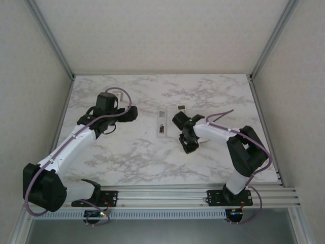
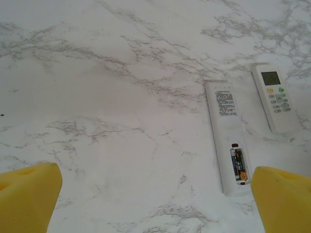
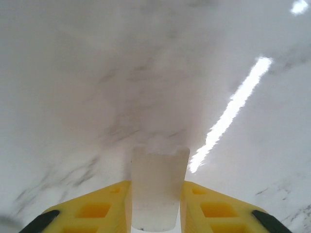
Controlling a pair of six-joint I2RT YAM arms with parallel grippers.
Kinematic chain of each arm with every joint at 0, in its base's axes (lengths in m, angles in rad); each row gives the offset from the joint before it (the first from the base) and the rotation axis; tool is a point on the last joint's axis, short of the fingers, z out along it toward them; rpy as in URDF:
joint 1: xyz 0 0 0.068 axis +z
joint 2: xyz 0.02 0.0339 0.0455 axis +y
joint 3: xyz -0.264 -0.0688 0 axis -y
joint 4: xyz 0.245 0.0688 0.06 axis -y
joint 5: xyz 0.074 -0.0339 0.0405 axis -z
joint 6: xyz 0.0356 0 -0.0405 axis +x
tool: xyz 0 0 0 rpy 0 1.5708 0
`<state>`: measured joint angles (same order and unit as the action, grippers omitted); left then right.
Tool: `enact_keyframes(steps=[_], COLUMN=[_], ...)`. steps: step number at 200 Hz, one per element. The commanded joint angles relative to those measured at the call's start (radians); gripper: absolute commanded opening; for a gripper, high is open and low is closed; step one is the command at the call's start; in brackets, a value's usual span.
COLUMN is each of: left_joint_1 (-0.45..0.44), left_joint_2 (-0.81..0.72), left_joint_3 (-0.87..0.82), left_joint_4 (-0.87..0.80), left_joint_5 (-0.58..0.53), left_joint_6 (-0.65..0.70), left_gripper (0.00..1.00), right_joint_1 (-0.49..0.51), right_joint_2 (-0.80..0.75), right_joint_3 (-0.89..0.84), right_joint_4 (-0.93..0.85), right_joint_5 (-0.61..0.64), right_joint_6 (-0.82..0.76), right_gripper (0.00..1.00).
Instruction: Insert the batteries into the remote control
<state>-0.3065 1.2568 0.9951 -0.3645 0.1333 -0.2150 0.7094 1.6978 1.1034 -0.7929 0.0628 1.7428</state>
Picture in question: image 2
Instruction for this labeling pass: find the short white display remote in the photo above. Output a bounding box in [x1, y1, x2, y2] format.
[251, 62, 301, 134]

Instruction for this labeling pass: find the long white TV remote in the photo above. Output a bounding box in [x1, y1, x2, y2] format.
[203, 79, 253, 198]

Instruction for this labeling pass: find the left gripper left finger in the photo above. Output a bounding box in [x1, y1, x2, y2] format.
[0, 162, 63, 233]

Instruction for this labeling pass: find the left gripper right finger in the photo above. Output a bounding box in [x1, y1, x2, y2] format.
[250, 166, 311, 233]

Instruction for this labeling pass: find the black orange AAA battery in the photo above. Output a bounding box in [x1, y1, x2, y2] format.
[236, 149, 250, 183]
[229, 149, 240, 182]

